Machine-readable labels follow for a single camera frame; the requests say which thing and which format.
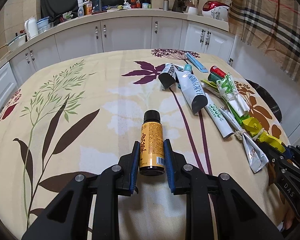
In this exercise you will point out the small red bottle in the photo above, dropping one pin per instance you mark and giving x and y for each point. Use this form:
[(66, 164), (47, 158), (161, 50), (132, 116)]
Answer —
[(218, 71)]

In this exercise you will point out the white blender jug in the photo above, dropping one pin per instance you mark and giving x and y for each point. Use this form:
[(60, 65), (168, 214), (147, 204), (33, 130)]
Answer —
[(192, 9)]

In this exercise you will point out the plaid beige cloth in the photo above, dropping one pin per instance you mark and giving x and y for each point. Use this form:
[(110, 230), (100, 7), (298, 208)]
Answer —
[(270, 17)]

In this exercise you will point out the green white wrapper bundle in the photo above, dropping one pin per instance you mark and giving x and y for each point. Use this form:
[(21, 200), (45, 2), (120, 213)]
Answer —
[(230, 90)]

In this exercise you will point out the person's right hand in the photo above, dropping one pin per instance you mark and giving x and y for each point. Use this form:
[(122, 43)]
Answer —
[(288, 217)]

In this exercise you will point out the small green bottle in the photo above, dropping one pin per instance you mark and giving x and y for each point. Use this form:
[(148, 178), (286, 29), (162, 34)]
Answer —
[(212, 77)]

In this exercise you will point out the steel thermos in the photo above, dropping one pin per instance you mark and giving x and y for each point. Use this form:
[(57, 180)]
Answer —
[(166, 4)]

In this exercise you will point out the crumpled black white tube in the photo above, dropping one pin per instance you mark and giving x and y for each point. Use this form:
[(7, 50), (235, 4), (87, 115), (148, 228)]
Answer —
[(168, 76)]

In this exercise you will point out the white kitchen cabinet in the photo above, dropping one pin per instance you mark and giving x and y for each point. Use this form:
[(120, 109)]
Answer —
[(127, 35)]

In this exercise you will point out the white plastic bottle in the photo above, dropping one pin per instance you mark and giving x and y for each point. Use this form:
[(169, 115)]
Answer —
[(80, 8)]

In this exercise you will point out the blue stick sachet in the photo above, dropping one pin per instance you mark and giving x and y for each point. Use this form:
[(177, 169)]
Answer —
[(196, 62)]

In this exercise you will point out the orange label soap bottle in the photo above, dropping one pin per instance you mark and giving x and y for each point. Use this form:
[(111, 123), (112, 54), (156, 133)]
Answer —
[(88, 8)]

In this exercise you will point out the white electric kettle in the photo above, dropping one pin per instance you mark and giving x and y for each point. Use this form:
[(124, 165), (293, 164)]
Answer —
[(31, 28)]

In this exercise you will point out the white pump bottle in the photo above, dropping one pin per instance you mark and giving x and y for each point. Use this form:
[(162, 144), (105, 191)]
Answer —
[(125, 5)]

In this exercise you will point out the red cap drink bottle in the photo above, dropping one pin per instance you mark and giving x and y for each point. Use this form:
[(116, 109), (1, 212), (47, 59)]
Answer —
[(133, 1)]

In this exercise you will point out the dark jar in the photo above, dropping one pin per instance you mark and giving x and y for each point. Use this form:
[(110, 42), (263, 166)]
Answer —
[(146, 0)]

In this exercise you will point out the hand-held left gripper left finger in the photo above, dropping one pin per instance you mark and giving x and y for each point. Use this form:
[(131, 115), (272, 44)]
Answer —
[(135, 167)]

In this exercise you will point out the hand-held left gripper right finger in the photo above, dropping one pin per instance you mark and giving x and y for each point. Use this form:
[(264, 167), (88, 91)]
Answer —
[(169, 167)]

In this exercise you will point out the clear filter pitcher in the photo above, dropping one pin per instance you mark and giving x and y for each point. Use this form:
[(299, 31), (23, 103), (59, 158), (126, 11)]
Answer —
[(43, 25)]

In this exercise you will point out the black knife block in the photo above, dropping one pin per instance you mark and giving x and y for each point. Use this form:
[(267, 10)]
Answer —
[(178, 5)]

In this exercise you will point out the white tied wrapper bundle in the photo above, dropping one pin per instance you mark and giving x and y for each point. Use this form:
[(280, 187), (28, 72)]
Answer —
[(252, 152)]

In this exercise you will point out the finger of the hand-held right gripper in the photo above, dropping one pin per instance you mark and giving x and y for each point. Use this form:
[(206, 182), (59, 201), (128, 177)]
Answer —
[(298, 157), (277, 158)]

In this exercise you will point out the white tube with teal cap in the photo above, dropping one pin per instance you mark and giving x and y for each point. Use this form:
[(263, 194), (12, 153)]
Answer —
[(192, 90)]

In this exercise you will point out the yellow green flat wrapper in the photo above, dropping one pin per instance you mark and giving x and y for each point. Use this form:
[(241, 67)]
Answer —
[(207, 85)]

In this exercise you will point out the long white green tube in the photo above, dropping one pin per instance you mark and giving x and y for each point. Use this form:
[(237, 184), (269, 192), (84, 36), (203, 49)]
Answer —
[(216, 115)]

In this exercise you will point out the amber bottle with yellow label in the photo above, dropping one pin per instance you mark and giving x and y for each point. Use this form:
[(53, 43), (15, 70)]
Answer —
[(151, 140)]

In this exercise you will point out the red white rice cooker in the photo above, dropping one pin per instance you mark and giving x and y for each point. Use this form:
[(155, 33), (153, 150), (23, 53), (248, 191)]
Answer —
[(215, 11)]

